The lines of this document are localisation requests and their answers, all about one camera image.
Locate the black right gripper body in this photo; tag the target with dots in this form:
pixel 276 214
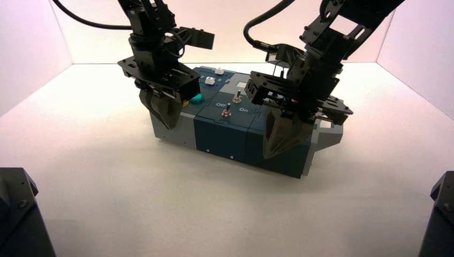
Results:
pixel 312 81

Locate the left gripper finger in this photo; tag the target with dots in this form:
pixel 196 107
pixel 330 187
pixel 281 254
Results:
pixel 172 110
pixel 152 103

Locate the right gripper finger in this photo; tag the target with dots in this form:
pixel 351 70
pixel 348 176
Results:
pixel 298 133
pixel 275 134

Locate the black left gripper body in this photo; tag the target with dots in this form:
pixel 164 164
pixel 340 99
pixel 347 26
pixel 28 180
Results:
pixel 156 71

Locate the grey and teal control box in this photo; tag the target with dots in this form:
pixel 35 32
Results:
pixel 220 134

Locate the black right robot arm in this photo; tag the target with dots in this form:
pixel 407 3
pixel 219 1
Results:
pixel 354 14

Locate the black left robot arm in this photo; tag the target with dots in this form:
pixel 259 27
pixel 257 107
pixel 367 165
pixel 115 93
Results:
pixel 145 17

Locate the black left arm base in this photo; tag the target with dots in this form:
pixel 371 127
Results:
pixel 17 220

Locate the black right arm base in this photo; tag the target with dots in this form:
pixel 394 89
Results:
pixel 441 223

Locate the green round push button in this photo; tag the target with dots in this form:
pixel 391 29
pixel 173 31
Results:
pixel 196 99

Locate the small white display window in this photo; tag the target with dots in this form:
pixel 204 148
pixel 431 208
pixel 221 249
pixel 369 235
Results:
pixel 241 84

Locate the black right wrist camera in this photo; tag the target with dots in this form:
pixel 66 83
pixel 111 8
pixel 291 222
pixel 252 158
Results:
pixel 283 54

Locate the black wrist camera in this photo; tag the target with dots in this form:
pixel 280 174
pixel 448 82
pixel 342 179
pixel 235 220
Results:
pixel 198 37
pixel 283 54

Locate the metal toggle switch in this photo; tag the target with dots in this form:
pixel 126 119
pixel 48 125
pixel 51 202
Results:
pixel 226 112
pixel 238 98

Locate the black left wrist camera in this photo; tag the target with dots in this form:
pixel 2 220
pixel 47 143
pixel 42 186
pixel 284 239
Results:
pixel 198 37

